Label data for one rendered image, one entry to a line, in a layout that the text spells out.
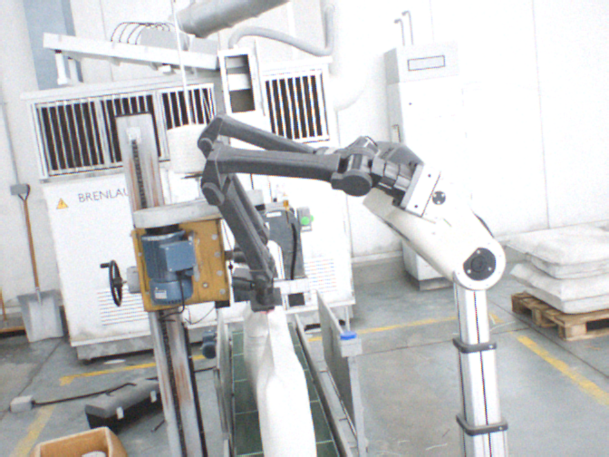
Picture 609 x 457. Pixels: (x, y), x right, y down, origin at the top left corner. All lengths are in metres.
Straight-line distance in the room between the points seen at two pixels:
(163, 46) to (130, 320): 2.06
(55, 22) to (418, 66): 3.07
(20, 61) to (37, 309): 2.23
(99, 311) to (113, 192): 0.92
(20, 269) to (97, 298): 1.60
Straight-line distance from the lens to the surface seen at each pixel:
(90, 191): 5.44
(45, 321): 6.77
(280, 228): 2.63
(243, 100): 5.23
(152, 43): 5.12
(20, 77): 6.88
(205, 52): 5.07
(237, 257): 2.44
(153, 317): 2.77
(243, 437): 3.08
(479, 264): 2.04
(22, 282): 7.04
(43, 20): 6.41
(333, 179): 1.68
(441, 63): 6.33
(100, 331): 5.63
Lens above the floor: 1.66
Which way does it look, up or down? 9 degrees down
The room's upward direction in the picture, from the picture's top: 7 degrees counter-clockwise
